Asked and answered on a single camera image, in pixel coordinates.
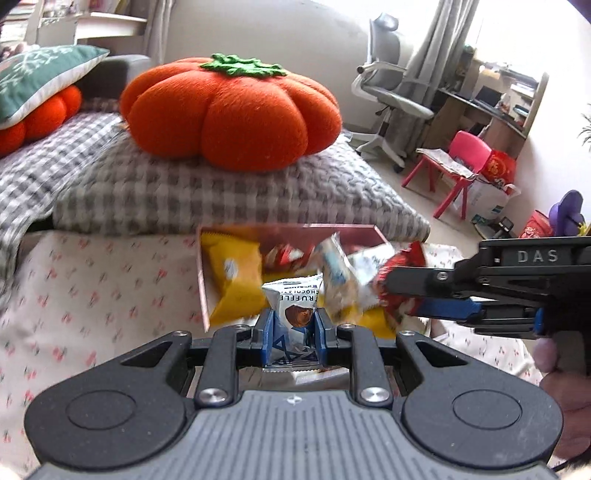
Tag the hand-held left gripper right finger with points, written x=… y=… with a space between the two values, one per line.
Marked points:
x=323 y=339

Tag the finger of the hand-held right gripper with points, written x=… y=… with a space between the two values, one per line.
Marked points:
x=443 y=308
x=420 y=281

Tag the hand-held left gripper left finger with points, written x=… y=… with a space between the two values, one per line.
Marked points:
x=265 y=337

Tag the red candy packet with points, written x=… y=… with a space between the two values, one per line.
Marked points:
x=408 y=256
x=286 y=256

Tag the white blue chocolate packet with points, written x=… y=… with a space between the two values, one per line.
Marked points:
x=293 y=300

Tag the white cake packet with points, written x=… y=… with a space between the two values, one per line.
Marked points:
x=371 y=263

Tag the medium yellow snack packet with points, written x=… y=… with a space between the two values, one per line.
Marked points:
x=231 y=286

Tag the clear bread packet blue label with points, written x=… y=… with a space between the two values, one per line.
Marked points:
x=337 y=277

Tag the silver cardboard box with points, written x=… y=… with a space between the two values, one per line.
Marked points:
x=286 y=233

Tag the person's right hand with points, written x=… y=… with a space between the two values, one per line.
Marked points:
x=572 y=406

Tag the red printed bag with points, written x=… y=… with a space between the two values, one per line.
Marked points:
x=540 y=226

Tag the small black device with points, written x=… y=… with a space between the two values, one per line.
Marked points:
x=505 y=226

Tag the purple plush toy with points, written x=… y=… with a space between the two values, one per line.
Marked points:
x=570 y=212

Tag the white shopping bag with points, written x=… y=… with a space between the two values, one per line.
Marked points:
x=489 y=201

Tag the newspaper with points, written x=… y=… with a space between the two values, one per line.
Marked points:
x=445 y=164

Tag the red gift bag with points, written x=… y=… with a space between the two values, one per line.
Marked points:
x=498 y=167

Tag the grey checked pillow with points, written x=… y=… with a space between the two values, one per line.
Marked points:
x=231 y=203

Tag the pink child chair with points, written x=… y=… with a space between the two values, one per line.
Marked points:
x=468 y=143

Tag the wooden desk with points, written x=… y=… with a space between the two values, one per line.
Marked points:
x=508 y=124

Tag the green houseplant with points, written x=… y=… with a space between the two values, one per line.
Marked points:
x=585 y=127

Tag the cherry print bedsheet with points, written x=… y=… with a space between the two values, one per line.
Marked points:
x=92 y=300

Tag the grey office chair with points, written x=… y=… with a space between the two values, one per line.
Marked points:
x=392 y=97

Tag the laptop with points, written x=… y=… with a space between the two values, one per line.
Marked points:
x=488 y=96

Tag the large orange pumpkin cushion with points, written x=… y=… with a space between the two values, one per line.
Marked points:
x=231 y=110

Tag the grey curtain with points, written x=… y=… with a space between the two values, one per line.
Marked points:
x=443 y=37

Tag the grey checked quilt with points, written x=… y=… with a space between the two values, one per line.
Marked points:
x=37 y=184

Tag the small orange pumpkin cushion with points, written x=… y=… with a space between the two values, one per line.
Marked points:
x=41 y=115

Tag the green snowflake pillow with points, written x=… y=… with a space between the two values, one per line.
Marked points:
x=37 y=78

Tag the white bookshelf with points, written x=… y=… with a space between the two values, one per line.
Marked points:
x=115 y=18

